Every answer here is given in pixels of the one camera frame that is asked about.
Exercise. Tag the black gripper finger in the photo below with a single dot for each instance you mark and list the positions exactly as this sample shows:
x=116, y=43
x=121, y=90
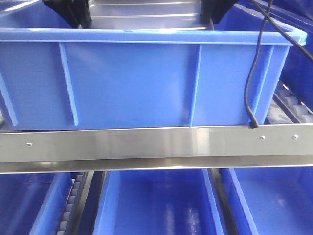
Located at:
x=207, y=8
x=81, y=12
x=65, y=9
x=221, y=8

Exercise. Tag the small silver tray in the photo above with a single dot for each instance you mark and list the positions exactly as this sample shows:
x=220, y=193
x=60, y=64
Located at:
x=147, y=15

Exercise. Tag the blue target box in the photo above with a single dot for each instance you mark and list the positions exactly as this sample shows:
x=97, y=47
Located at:
x=53, y=77

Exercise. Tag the lower steel rack bar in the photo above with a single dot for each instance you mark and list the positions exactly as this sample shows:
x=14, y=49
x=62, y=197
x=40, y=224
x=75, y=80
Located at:
x=279, y=145

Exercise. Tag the blue bin lower centre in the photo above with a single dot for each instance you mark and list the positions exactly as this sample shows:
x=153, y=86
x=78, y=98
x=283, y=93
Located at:
x=159, y=202

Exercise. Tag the blue bin lower left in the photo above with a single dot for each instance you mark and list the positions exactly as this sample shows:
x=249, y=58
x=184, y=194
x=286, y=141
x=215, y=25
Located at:
x=33, y=204

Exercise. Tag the blue bin lower right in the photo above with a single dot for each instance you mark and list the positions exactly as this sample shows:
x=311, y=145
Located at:
x=270, y=201

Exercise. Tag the lower roller track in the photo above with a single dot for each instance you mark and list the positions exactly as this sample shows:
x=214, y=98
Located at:
x=73, y=212

